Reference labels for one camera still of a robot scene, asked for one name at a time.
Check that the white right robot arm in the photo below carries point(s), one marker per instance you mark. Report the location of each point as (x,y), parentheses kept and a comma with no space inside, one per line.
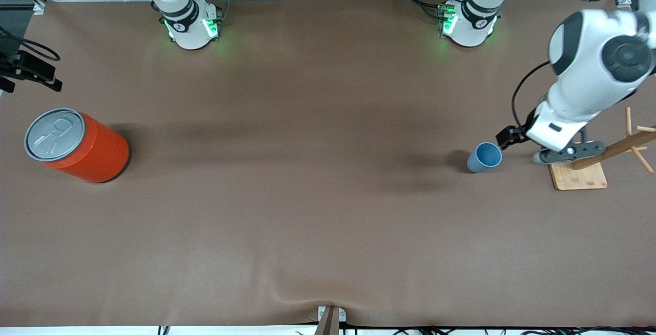
(187,27)

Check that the orange can with grey lid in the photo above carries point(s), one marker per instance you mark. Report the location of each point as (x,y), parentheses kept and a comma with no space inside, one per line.
(92,158)

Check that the brown table mat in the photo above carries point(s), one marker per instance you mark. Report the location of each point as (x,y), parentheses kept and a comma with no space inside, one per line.
(328,196)

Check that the light blue plastic cup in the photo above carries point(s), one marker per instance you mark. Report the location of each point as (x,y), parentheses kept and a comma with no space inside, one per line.
(484,158)

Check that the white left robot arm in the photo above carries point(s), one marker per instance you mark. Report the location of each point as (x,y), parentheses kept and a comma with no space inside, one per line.
(589,53)

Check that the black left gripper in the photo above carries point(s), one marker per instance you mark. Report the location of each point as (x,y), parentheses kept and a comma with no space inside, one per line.
(514,135)

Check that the grey table edge clamp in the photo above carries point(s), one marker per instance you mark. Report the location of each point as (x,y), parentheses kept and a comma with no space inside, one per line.
(330,317)

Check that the wooden cup stand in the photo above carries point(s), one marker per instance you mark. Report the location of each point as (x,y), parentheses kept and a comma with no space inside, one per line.
(579,176)

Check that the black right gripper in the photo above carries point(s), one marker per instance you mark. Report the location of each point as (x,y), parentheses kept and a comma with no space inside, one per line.
(32,69)

